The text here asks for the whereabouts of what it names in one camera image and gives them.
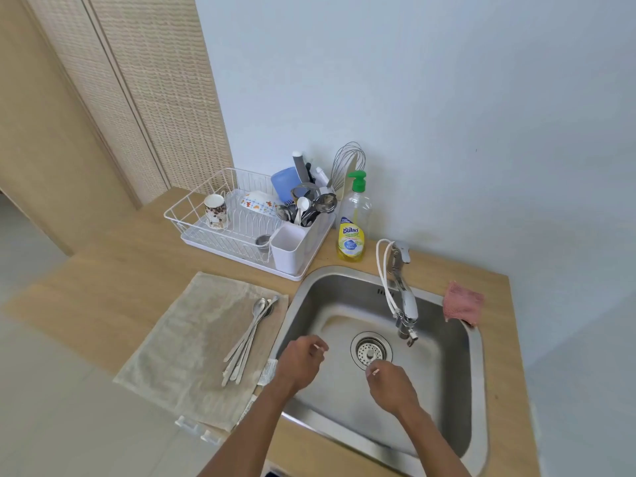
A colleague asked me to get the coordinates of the person's right hand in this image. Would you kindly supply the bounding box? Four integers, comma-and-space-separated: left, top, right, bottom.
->
365, 360, 421, 418

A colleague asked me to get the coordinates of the person's left hand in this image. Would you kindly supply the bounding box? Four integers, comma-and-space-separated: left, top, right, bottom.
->
274, 335, 330, 393

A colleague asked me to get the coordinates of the person's left forearm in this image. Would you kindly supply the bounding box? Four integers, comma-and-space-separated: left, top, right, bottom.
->
198, 383, 305, 477

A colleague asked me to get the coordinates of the person's right forearm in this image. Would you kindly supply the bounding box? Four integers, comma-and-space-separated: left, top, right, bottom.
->
396, 406, 473, 477

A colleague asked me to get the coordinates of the steel sink drain strainer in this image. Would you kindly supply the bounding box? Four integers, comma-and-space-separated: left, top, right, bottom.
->
350, 332, 393, 370

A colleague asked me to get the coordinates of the stainless steel sink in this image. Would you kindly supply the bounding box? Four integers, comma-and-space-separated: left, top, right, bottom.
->
266, 265, 490, 477

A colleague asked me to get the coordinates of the long silver spoon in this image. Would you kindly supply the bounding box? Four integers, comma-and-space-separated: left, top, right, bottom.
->
222, 302, 275, 387
235, 313, 264, 386
230, 296, 280, 383
223, 298, 269, 363

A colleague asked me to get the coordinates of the chrome faucet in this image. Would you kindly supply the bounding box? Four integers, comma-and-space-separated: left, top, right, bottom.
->
387, 241, 420, 348

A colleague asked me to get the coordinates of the white plastic cutlery holder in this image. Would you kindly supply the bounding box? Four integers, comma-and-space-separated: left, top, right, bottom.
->
270, 221, 309, 276

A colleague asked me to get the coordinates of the pink dish cloth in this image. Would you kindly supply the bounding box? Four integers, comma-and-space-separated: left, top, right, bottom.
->
442, 280, 485, 327

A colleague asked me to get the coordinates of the yellow dish soap pump bottle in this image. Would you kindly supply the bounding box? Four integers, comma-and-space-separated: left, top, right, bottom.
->
337, 170, 373, 264

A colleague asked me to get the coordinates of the white plastic drip tray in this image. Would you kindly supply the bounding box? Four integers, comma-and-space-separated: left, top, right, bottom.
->
180, 213, 339, 283

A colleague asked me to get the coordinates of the beige towel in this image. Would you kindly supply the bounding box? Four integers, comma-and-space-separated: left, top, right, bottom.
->
113, 271, 289, 433

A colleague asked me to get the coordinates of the white patterned bowl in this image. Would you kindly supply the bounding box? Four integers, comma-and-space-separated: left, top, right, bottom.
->
240, 190, 281, 219

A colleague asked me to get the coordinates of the blue plastic cup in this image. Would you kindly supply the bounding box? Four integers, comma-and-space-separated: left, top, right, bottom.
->
271, 167, 302, 205

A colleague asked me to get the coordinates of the brown patterned mug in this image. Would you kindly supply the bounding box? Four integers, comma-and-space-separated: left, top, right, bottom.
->
204, 193, 229, 230

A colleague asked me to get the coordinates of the rattan cabinet door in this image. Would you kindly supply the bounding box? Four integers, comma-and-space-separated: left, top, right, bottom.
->
84, 0, 234, 191
22, 0, 170, 206

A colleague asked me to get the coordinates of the light wood cabinet panel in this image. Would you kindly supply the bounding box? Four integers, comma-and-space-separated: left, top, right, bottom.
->
0, 0, 142, 256

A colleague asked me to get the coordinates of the white faucet hose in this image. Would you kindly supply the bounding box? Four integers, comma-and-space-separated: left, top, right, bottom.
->
376, 238, 403, 318

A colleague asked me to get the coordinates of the white wire dish rack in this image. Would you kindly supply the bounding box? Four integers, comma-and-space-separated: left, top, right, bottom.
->
164, 167, 339, 266

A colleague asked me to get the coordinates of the grey handled knife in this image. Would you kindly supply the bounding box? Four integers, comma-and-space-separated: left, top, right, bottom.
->
292, 151, 311, 185

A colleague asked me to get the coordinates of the steel wire whisk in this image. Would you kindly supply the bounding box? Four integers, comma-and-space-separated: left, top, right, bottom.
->
329, 141, 367, 194

